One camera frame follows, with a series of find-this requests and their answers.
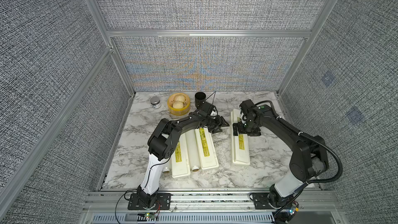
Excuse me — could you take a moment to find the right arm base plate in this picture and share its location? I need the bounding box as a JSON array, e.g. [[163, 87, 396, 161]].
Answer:
[[249, 192, 295, 209]]

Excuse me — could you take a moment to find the black cup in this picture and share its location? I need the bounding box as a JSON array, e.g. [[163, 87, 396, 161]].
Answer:
[[194, 92, 206, 109]]

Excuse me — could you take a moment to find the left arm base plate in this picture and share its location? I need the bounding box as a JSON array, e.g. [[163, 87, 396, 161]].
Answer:
[[127, 193, 172, 211]]

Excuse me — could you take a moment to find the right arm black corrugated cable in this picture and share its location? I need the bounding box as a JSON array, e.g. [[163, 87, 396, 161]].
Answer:
[[254, 100, 343, 222]]

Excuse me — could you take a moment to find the white wrap dispenser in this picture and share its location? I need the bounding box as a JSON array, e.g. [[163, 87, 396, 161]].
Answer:
[[195, 128, 219, 170], [171, 134, 191, 178], [230, 109, 250, 166]]

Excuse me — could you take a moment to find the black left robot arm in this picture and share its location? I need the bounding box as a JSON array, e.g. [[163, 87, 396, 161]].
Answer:
[[137, 102, 229, 208]]

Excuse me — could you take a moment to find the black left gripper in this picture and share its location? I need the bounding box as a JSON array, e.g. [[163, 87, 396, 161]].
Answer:
[[205, 115, 230, 134]]

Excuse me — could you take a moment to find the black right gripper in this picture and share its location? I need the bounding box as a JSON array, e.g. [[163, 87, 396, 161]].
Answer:
[[232, 120, 259, 135]]

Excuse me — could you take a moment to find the small silver lidded jar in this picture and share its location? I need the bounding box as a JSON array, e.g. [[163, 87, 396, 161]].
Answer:
[[150, 96, 161, 109]]

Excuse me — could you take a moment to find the middle plastic wrap roll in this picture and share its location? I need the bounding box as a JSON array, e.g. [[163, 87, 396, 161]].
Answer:
[[185, 130, 201, 172]]

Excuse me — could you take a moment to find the aluminium front rail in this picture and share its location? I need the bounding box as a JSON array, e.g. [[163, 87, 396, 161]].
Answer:
[[78, 188, 349, 224]]

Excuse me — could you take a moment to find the yellow bowl with eggs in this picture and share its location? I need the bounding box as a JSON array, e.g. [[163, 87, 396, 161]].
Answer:
[[167, 93, 191, 116]]

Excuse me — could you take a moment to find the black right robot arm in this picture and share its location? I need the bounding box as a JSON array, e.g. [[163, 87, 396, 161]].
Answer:
[[236, 100, 329, 209]]

